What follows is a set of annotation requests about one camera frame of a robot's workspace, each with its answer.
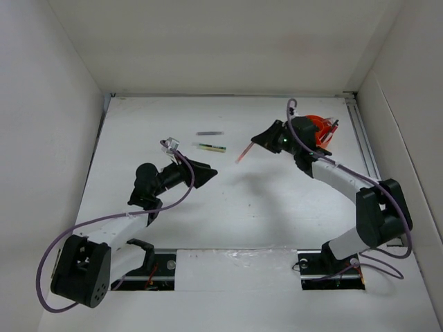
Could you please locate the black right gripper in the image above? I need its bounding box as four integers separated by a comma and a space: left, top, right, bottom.
251, 119, 300, 156

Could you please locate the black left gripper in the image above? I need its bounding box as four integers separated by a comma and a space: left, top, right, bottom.
152, 151, 216, 196

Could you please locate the brown marker pen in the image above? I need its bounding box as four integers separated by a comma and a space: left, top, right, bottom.
235, 142, 254, 164

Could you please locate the grey purple pen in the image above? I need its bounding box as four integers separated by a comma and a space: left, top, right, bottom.
196, 131, 224, 136

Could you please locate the white marker red cap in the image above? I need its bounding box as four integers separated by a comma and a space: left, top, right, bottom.
321, 120, 338, 142

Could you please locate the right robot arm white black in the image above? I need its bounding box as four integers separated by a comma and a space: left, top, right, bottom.
251, 116, 413, 275

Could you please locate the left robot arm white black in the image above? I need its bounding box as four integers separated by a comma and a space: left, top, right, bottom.
51, 159, 218, 308

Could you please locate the green yellow highlighter pen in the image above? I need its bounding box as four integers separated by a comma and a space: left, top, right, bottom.
192, 142, 226, 153

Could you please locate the orange round divided container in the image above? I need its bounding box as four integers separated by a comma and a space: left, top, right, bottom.
307, 115, 338, 149

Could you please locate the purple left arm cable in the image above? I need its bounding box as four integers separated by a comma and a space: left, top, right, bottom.
35, 140, 197, 314

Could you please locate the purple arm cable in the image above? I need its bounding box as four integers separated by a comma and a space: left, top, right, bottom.
35, 140, 197, 314
287, 98, 413, 283

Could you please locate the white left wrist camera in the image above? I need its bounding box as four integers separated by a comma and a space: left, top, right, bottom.
160, 137, 179, 156

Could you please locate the aluminium rail right side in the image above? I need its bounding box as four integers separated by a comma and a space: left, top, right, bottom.
344, 93, 381, 179

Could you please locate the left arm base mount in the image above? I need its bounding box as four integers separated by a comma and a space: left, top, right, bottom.
110, 239, 177, 291

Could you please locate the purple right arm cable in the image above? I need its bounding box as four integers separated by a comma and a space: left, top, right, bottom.
287, 98, 413, 283

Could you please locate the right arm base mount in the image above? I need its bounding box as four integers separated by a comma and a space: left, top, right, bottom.
292, 250, 365, 291

